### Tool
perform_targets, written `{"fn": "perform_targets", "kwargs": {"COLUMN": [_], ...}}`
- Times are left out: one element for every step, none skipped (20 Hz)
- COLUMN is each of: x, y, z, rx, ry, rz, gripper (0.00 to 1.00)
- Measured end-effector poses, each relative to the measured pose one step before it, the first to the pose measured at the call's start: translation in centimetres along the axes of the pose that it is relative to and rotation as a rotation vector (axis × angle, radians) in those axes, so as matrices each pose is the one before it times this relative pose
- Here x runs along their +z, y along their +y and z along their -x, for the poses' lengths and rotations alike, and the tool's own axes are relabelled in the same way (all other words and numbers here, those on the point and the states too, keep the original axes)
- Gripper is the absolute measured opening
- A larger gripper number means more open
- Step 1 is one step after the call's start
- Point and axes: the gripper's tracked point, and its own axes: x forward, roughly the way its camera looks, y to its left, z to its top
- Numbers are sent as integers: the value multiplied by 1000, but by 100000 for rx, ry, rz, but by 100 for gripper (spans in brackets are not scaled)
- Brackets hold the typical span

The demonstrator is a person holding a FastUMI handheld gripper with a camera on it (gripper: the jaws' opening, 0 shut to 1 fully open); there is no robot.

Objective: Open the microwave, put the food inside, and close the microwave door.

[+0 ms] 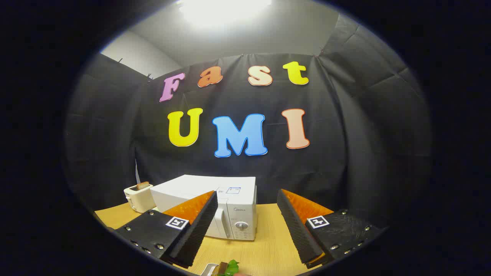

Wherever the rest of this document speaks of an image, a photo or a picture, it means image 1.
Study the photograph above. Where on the white ribbed tray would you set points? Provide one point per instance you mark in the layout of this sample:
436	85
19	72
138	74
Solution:
209	270

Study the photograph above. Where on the cream toaster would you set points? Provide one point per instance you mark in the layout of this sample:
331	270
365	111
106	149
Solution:
140	200

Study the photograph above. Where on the black backdrop cloth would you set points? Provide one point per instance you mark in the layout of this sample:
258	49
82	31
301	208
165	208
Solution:
345	153

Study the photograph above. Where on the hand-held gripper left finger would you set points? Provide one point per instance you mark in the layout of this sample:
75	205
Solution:
197	234

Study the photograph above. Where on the toast slice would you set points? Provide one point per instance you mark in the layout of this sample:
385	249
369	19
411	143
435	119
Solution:
142	185

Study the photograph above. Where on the brown bread lettuce sandwich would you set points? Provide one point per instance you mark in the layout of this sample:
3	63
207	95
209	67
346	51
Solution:
230	267

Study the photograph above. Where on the white microwave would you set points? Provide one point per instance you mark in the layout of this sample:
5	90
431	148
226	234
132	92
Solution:
199	186

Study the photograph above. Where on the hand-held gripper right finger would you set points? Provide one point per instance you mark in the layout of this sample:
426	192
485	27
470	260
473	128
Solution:
297	234

